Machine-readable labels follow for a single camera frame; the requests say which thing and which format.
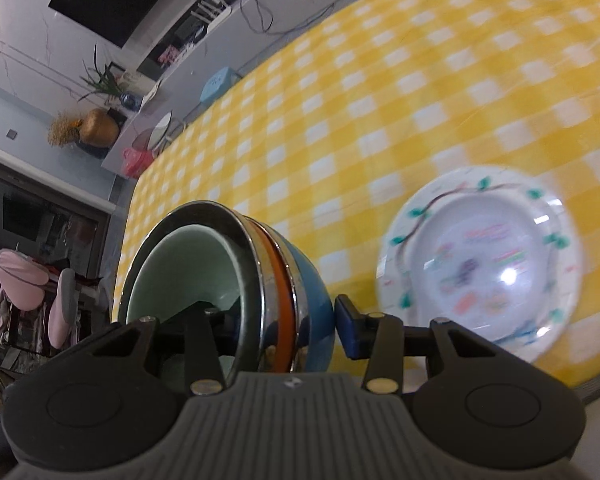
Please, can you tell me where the green ceramic bowl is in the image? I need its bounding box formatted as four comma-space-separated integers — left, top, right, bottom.
117, 224, 253, 376

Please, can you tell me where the gold vase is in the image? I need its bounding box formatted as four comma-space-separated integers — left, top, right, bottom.
80, 108, 121, 147

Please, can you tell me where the stainless steel bowl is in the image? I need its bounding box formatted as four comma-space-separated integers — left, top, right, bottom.
114, 200, 300, 376

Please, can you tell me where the green leafy plant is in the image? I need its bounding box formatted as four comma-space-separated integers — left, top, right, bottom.
77, 42, 126, 106

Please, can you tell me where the white round stool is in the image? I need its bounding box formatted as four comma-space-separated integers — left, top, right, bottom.
147, 110, 186, 153

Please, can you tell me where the dried flower bunch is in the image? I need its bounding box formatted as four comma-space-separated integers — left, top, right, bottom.
47, 112, 88, 148

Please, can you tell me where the white router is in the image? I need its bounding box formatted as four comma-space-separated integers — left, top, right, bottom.
190, 0, 231, 26

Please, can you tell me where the yellow checked tablecloth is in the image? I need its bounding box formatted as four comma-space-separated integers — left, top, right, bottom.
112, 0, 600, 392

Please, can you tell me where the black cable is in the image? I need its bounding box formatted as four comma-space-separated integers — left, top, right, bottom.
240, 0, 336, 36

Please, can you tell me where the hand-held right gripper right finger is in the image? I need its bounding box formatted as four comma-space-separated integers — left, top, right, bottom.
334, 295, 511, 395

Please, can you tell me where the blue plastic stool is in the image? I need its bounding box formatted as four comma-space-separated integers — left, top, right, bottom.
200, 66, 242, 108

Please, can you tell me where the white marble tv console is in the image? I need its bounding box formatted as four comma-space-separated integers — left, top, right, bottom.
100, 0, 331, 173

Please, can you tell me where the pink basket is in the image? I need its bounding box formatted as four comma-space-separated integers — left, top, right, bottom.
122, 146, 153, 179

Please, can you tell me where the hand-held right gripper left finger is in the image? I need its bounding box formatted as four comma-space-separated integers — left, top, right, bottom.
77, 300, 243, 395

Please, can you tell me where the pink grey desk chair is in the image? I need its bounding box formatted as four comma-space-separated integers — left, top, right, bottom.
0, 247, 81, 351

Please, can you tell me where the blue steel bowl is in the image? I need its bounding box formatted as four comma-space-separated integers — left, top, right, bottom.
240, 217, 339, 375

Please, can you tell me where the small white printed dish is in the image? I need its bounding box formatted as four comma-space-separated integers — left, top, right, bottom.
410, 195, 556, 346

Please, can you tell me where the white painted plate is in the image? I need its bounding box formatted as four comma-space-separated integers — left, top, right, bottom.
375, 166, 585, 365

